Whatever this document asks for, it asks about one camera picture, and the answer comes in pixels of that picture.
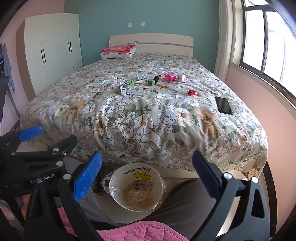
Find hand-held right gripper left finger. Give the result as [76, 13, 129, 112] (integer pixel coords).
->
[24, 152, 103, 241]

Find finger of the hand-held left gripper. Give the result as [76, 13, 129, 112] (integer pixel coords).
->
[0, 126, 44, 153]
[11, 135, 78, 163]

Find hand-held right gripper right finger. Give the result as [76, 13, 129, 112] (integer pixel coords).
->
[192, 150, 271, 241]

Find white lined waste bin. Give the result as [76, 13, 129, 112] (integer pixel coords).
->
[100, 163, 167, 212]

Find black smartphone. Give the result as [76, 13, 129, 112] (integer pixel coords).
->
[215, 96, 233, 115]

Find hanging blue grey clothes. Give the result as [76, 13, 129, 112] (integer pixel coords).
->
[0, 43, 15, 93]

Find pink quilted cushion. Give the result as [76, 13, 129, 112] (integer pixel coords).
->
[55, 207, 201, 241]

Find floral bed blanket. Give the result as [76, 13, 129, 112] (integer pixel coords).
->
[20, 54, 269, 180]

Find white wardrobe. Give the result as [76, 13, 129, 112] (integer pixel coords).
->
[24, 13, 84, 95]

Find white pillow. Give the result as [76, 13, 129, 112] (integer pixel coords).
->
[100, 51, 137, 59]

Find folded pink clothes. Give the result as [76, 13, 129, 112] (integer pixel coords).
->
[102, 44, 136, 54]

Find cream wooden headboard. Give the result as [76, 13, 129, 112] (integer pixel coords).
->
[109, 33, 194, 57]

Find cream curtain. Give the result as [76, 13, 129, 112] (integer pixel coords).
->
[214, 0, 234, 81]

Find dark framed window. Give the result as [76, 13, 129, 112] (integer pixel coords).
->
[231, 0, 296, 105]

